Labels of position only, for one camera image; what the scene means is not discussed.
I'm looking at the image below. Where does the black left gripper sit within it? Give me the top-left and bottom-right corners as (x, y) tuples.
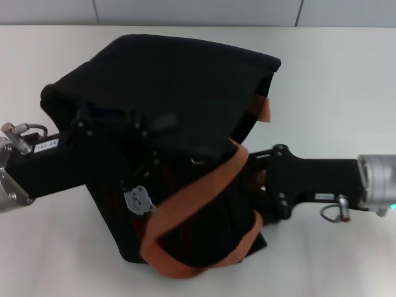
(5, 103), (179, 199)

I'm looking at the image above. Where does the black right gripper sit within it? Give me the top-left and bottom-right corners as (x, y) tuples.
(246, 143), (368, 224)

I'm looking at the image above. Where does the black bag with orange handles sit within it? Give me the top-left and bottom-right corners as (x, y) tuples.
(40, 33), (282, 279)

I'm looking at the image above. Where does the right gripper cable with connector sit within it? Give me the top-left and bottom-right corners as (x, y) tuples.
(319, 194), (353, 223)

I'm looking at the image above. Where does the gripper cable with connector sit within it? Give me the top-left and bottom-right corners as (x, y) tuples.
(1, 121), (51, 155)
(319, 194), (353, 223)

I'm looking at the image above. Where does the left gripper cable with connector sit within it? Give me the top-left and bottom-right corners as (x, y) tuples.
(1, 121), (51, 155)

